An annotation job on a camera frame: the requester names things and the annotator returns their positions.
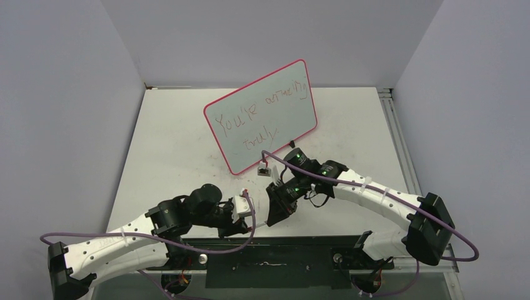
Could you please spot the aluminium right rail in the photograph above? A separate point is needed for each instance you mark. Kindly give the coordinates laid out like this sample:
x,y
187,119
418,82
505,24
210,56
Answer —
x,y
405,161

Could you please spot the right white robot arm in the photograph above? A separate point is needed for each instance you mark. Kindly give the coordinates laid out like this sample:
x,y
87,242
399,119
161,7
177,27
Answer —
x,y
424,223

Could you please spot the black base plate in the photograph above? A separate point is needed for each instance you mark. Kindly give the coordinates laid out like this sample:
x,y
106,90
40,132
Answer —
x,y
283,262

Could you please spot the aluminium rail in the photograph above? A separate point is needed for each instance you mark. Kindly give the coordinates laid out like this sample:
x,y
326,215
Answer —
x,y
405,161
410,278

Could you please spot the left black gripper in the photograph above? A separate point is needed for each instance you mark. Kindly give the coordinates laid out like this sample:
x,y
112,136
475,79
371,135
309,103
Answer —
x,y
230,227

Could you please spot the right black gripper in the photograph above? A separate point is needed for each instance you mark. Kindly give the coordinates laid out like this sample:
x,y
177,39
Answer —
x,y
280,207

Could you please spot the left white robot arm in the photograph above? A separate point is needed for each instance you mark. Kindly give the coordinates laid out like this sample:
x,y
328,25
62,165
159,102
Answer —
x,y
149,241

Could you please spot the pink framed whiteboard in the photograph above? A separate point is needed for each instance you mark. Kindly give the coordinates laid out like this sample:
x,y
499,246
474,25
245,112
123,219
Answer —
x,y
266,114

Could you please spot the aluminium front rail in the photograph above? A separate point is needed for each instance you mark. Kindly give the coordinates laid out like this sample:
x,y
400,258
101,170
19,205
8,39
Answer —
x,y
410,278

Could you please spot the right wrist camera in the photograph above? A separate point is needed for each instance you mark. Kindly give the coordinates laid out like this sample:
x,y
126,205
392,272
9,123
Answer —
x,y
269,171

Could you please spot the white whiteboard marker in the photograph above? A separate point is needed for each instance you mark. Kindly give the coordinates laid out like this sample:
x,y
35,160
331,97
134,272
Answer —
x,y
257,226

